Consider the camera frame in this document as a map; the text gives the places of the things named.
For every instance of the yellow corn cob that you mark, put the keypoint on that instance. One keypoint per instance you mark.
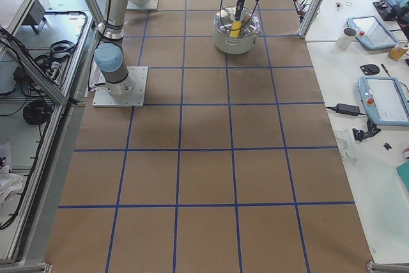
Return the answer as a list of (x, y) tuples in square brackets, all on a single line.
[(235, 29)]

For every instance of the glass pot lid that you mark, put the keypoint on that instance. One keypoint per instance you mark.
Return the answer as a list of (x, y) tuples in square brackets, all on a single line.
[(225, 21)]

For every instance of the pale green steel pot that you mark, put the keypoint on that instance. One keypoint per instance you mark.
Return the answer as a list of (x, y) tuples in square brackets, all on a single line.
[(234, 45)]

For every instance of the white mug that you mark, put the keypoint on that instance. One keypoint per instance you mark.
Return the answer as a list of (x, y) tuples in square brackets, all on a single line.
[(345, 39)]

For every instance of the blue teach pendant far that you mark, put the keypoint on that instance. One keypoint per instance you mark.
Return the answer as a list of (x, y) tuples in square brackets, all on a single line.
[(372, 32)]

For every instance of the blue teach pendant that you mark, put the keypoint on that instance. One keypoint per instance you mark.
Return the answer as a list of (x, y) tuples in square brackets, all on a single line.
[(372, 32), (384, 100)]

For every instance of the black computer mouse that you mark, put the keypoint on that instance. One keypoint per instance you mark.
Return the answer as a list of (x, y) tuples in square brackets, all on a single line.
[(370, 69)]

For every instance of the blue teach pendant near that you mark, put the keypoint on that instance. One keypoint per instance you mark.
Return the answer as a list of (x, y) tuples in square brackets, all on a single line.
[(384, 100)]

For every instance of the aluminium frame post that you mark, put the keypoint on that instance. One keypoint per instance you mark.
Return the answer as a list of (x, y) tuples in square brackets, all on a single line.
[(316, 1)]

